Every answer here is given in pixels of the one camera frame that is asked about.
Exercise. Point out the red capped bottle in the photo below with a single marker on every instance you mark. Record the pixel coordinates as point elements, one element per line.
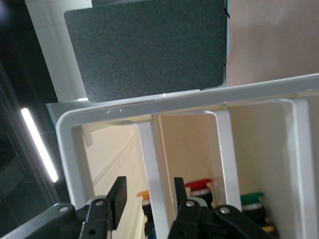
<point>198,184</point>

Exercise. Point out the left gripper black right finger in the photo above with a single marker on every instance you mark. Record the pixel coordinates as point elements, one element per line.
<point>189,219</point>

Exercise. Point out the dark grey felt panel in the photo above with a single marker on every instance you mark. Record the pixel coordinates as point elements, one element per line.
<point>149,49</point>

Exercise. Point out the white light strip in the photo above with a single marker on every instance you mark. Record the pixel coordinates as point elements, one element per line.
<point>38,144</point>

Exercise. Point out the beige plastic drawer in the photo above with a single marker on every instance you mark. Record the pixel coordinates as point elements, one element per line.
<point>147,154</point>
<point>300,161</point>

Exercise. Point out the white drawer cabinet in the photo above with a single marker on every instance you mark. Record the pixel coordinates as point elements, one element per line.
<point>64,149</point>

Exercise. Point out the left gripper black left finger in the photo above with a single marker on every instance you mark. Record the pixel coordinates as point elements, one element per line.
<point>117,199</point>

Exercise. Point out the orange-capped push button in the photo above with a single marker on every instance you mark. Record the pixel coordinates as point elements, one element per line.
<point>144,194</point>

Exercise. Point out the green capped bottle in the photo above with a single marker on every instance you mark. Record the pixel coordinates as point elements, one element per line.
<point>250,198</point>

